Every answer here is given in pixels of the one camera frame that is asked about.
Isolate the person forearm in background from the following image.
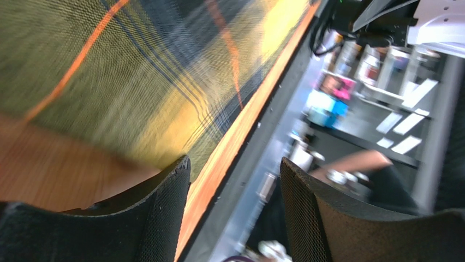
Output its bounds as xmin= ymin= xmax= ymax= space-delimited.
xmin=309 ymin=150 xmax=392 ymax=182

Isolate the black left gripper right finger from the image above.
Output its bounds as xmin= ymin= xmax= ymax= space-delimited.
xmin=280 ymin=158 xmax=464 ymax=261

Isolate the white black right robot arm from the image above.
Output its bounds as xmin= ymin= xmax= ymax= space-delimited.
xmin=309 ymin=0 xmax=464 ymax=58

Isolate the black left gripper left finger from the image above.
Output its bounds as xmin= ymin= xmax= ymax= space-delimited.
xmin=1 ymin=156 xmax=190 ymax=261

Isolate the yellow black plaid shirt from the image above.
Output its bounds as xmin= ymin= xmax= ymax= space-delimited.
xmin=1 ymin=1 xmax=310 ymax=181

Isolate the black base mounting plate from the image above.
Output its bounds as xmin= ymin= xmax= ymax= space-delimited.
xmin=180 ymin=40 xmax=311 ymax=261

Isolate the background shelf with boxes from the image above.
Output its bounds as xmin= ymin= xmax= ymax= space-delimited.
xmin=292 ymin=43 xmax=446 ymax=169

